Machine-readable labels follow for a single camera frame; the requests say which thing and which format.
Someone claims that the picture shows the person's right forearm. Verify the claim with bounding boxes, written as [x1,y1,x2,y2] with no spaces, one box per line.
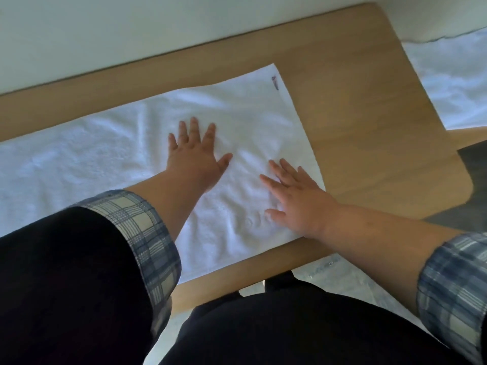
[320,203,463,317]

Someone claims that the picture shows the white bed sheet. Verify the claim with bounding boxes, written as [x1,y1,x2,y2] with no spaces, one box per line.
[401,26,487,131]

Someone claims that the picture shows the person's right hand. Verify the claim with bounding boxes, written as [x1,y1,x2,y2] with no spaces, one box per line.
[259,159,339,240]

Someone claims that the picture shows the person's left hand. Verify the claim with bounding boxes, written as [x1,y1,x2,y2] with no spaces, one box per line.
[167,117,233,193]

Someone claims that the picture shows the black sweater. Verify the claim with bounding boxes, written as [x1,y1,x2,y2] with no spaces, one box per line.
[0,207,153,365]

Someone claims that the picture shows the person's left forearm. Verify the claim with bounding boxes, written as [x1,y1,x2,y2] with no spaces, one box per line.
[126,169,208,242]

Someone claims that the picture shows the black trousers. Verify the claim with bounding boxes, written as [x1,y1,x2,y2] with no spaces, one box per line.
[160,271,472,365]

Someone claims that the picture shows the blue plaid shirt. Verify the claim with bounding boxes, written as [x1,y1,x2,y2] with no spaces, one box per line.
[68,189,487,365]

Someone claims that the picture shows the white towel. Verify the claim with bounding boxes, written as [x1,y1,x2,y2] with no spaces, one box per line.
[0,64,326,284]

